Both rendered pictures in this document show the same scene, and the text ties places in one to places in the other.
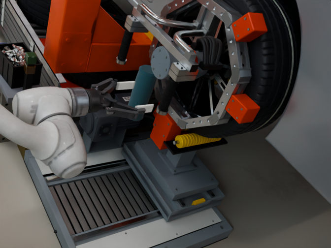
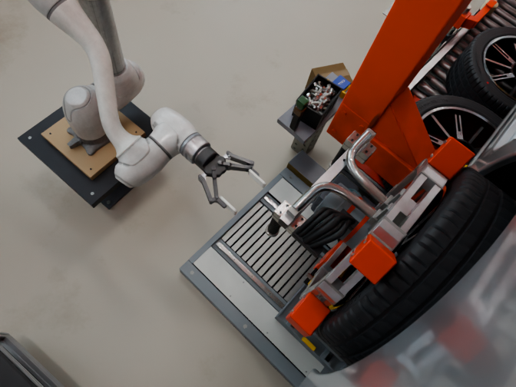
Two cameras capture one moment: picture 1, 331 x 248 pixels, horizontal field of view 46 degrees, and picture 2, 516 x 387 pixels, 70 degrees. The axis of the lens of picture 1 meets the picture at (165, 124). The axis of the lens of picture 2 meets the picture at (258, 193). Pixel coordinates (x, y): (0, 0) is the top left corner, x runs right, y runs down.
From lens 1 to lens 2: 1.12 m
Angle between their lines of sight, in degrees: 52
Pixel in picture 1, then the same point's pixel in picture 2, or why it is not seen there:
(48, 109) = (156, 133)
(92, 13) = (377, 106)
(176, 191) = not seen: hidden behind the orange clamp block
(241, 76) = (320, 286)
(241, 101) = (303, 306)
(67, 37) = (344, 110)
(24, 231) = (216, 206)
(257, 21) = (371, 260)
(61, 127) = (134, 149)
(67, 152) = (120, 165)
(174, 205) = not seen: hidden behind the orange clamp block
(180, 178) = not seen: hidden behind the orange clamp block
